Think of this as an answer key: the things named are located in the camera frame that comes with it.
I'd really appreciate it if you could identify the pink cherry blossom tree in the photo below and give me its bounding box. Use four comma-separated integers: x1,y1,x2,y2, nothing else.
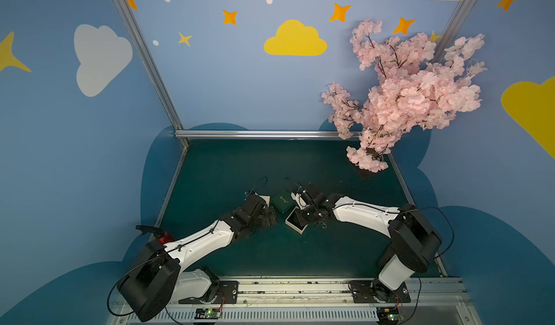
322,19,486,173

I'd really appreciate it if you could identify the front aluminium rail base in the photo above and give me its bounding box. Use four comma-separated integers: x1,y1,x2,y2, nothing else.
147,277,481,324

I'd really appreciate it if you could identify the aluminium left frame post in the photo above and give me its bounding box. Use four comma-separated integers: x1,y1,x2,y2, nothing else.
112,0,184,134

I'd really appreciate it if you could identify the green jewelry box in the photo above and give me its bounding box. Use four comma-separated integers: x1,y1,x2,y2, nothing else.
270,191,296,214

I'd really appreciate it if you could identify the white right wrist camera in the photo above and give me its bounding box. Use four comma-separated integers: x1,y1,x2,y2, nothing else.
291,193,307,210

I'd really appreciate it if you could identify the left green circuit board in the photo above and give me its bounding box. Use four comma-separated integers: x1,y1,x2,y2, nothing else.
195,309,222,320

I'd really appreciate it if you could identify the green circuit board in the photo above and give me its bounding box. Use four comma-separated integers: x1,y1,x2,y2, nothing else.
377,308,403,325
195,309,222,320

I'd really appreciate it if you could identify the aluminium right frame post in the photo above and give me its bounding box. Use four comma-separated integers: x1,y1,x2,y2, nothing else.
432,0,477,63

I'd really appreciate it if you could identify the aluminium back frame rail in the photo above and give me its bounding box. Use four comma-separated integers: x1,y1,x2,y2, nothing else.
174,130,340,140

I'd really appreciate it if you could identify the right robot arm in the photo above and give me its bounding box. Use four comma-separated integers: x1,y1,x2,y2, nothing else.
291,183,443,293

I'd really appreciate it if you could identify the right green circuit board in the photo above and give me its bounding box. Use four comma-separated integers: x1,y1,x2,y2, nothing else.
377,308,403,325

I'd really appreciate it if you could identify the aluminium frame post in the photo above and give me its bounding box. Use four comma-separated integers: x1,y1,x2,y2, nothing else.
432,0,477,63
112,0,184,134

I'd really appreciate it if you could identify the cream flower box base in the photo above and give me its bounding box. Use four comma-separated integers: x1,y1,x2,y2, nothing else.
286,207,309,235

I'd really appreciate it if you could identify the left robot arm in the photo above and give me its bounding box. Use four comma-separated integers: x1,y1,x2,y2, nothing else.
112,193,277,322

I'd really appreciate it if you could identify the white lift-off lid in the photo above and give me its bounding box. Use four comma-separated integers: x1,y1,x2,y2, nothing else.
260,195,270,206

